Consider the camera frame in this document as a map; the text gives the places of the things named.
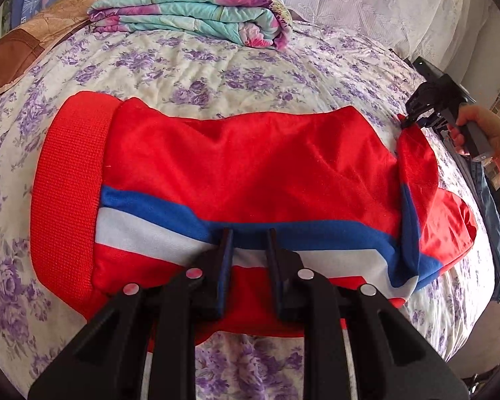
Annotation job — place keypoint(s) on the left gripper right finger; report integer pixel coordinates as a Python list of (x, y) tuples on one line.
[(357, 345)]

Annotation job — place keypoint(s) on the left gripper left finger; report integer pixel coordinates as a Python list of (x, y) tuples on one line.
[(106, 359)]

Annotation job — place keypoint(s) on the red track pants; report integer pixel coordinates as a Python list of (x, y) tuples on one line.
[(125, 194)]

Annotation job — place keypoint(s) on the person's right hand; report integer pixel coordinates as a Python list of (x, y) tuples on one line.
[(487, 121)]

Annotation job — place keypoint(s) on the stack of folded jeans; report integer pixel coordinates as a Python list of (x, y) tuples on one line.
[(472, 170)]

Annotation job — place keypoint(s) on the purple floral bed sheet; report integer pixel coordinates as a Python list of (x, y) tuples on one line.
[(192, 76)]

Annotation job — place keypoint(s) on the folded teal floral quilt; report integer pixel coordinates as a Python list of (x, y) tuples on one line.
[(262, 24)]

